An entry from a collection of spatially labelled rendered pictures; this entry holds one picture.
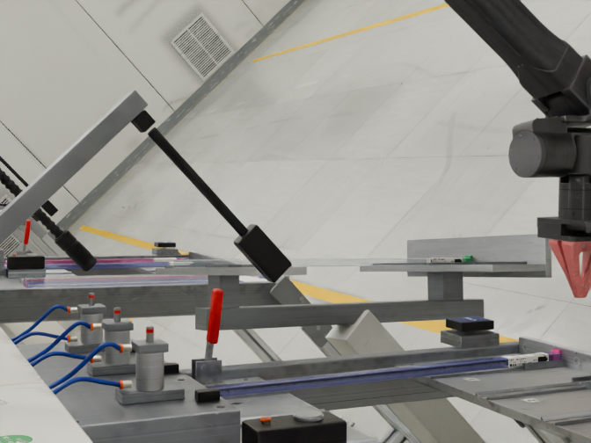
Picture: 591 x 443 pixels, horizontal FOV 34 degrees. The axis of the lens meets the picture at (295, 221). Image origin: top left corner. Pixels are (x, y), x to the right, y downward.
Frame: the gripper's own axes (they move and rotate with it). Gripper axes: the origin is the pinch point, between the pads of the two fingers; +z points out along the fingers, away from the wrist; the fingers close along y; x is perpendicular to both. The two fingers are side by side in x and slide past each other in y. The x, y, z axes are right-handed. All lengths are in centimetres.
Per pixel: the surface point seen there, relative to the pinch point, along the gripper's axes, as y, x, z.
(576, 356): 3.8, -3.6, 7.3
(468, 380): 3.8, -19.2, 8.8
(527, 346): -5.8, -3.6, 7.9
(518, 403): 14.9, -20.4, 8.7
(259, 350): -154, 17, 37
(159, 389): 23, -61, 1
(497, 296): -139, 87, 24
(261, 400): 3.6, -44.6, 8.6
